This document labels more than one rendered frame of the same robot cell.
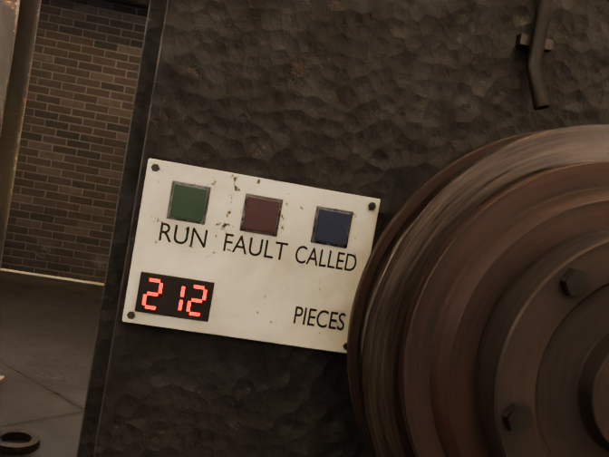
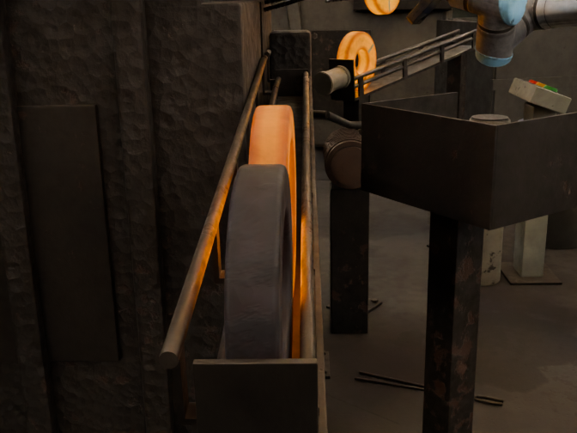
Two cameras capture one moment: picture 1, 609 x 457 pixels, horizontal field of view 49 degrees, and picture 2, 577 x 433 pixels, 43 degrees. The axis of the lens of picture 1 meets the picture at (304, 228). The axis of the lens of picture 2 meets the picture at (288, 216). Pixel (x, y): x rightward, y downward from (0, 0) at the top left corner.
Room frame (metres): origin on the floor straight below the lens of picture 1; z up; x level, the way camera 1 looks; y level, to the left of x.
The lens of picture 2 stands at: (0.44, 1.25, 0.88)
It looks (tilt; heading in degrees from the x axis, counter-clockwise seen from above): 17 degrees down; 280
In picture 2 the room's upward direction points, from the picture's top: 1 degrees counter-clockwise
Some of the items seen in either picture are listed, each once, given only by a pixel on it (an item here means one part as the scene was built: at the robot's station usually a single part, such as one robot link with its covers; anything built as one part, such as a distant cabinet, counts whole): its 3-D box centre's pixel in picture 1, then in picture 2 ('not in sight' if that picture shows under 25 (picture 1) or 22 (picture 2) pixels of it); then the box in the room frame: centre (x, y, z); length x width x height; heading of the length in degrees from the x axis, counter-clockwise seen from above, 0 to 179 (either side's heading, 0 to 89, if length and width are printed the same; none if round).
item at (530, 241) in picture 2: not in sight; (534, 181); (0.05, -1.08, 0.31); 0.24 x 0.16 x 0.62; 98
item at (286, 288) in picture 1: (253, 258); not in sight; (0.75, 0.05, 1.15); 0.26 x 0.02 x 0.18; 98
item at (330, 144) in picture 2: not in sight; (348, 230); (0.60, -0.65, 0.27); 0.22 x 0.13 x 0.53; 98
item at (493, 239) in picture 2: not in sight; (484, 200); (0.21, -1.02, 0.26); 0.12 x 0.12 x 0.52
